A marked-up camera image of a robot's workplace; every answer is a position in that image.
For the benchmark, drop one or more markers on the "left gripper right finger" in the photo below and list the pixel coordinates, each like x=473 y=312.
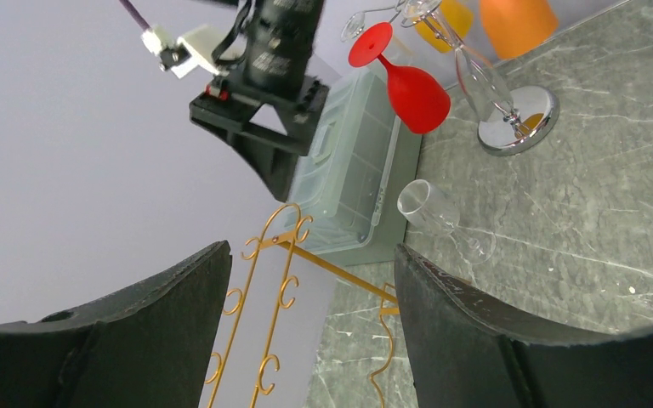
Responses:
x=467 y=348

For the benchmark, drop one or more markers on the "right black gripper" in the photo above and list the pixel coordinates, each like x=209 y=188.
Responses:
x=267 y=130

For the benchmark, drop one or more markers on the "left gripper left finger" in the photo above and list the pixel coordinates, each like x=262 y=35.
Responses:
x=146 y=345

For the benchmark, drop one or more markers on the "clear glass with red dots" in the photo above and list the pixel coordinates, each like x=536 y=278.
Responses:
x=431 y=210

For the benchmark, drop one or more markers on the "red goblet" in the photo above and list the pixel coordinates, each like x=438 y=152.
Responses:
x=416 y=97

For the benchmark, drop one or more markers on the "clear stemless glass front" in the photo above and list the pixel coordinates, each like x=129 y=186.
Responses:
x=354 y=26

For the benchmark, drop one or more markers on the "tall clear flute glass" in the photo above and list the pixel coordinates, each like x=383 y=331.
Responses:
x=484 y=89

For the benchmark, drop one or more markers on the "silver wire glass rack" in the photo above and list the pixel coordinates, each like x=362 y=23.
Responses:
x=538 y=110

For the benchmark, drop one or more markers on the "orange goblet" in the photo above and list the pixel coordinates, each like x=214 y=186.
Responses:
x=516 y=27

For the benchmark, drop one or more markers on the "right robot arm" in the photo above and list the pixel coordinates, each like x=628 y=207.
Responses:
x=270 y=45

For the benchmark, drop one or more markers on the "clear plastic storage box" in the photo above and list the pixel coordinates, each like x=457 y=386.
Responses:
x=361 y=158

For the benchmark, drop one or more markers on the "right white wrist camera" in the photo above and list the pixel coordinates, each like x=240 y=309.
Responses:
x=184 y=54

